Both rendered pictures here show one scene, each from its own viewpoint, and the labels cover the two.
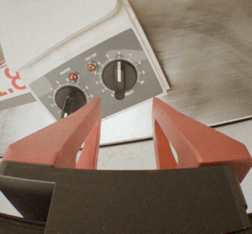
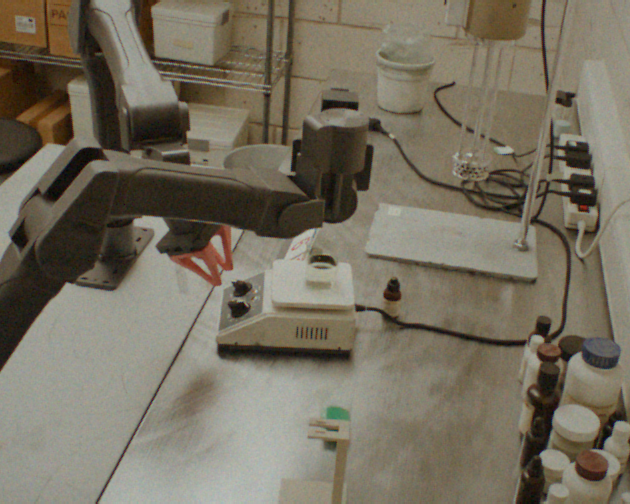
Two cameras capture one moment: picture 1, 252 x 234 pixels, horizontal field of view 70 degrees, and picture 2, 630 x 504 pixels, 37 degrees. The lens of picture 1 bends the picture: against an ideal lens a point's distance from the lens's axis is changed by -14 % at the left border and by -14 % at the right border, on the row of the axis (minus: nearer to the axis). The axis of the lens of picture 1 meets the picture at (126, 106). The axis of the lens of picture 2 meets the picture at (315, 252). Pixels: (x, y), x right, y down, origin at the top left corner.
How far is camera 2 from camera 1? 1.26 m
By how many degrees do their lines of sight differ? 46
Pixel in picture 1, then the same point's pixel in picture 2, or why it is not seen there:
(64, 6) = (289, 286)
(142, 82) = (230, 321)
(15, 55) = (282, 264)
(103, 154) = (194, 308)
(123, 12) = (272, 311)
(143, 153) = (180, 326)
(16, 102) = not seen: hidden behind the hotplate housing
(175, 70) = (227, 357)
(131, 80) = (235, 313)
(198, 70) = (219, 367)
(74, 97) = (242, 286)
